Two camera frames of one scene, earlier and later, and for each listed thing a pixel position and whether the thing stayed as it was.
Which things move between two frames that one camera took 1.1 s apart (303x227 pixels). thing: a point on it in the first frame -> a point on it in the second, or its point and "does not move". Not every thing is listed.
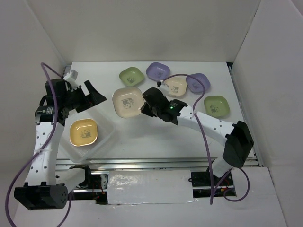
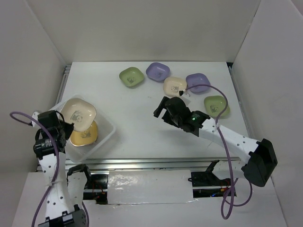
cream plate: (127, 101) -> (80, 112)
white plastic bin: (105, 127) does not move
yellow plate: (83, 131) does not move
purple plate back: (157, 71) does not move
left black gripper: (93, 98) -> (70, 127)
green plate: (217, 106) does not move
